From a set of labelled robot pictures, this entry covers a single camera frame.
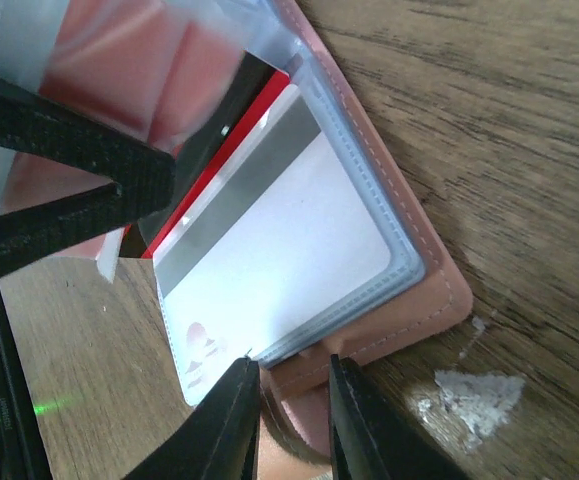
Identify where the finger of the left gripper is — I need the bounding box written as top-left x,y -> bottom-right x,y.
0,78 -> 175,278

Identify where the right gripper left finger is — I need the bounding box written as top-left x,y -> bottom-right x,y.
126,357 -> 260,479

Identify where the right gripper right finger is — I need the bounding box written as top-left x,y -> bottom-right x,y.
328,355 -> 467,479

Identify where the pink card holder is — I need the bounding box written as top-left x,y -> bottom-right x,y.
0,1 -> 473,463

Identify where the white card edge-on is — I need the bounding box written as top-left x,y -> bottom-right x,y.
154,86 -> 392,406

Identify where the red card black stripe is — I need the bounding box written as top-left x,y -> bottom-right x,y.
120,68 -> 289,259

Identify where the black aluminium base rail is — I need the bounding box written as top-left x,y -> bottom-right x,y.
0,284 -> 53,480

